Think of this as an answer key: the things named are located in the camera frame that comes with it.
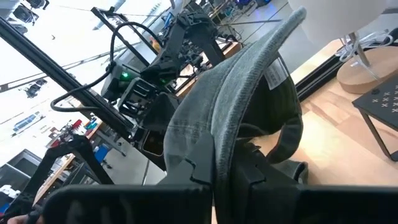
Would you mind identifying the thick black cable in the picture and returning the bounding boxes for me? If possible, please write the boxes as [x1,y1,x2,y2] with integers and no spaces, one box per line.
[50,21,164,113]

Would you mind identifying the black aluminium rig frame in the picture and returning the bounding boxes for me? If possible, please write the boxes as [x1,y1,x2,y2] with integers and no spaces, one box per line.
[0,6,352,224]

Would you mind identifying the blue plastic bin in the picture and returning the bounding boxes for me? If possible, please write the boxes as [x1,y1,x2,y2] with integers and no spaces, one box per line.
[92,143,110,164]

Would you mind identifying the person's hand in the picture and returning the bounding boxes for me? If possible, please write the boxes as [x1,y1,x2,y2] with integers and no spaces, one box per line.
[6,213,41,224]

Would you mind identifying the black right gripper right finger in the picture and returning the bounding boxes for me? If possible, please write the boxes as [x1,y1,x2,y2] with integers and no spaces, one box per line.
[218,143,398,224]

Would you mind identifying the dark green cap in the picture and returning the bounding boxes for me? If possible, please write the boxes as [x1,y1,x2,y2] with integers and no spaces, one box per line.
[162,6,310,224]

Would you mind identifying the white shade wooden base lamp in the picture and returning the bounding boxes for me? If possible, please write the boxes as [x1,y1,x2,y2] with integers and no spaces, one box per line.
[287,0,398,95]

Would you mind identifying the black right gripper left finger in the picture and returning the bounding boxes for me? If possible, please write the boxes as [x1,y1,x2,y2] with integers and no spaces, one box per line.
[42,131,216,224]

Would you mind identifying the clear lamp power cable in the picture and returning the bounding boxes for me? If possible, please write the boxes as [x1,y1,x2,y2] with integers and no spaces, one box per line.
[335,29,394,63]

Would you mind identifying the black perforated metal stand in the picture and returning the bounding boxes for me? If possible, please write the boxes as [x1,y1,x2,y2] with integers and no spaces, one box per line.
[351,74,398,162]

